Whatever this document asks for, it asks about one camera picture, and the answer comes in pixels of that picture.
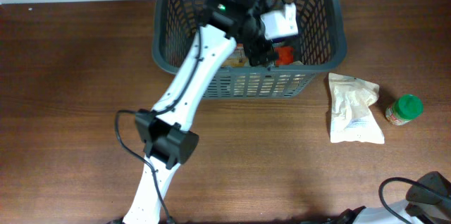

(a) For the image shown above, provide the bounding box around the orange spaghetti package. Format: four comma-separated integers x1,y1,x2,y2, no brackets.
221,44,295,68

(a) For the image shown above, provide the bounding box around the beige powder bag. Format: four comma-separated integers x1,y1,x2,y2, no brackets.
225,60,306,97

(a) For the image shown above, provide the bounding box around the grey plastic basket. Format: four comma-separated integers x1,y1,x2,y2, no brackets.
152,0,347,99

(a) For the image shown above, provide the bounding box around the beige food pouch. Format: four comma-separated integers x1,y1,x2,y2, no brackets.
328,73,385,144

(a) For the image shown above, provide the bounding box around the green lid spice jar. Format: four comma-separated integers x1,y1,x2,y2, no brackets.
385,94,424,125

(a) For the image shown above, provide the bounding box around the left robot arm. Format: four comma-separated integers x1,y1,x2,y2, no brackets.
119,0,298,223

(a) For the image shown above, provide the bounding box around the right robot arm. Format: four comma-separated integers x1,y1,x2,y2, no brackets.
333,171,450,224

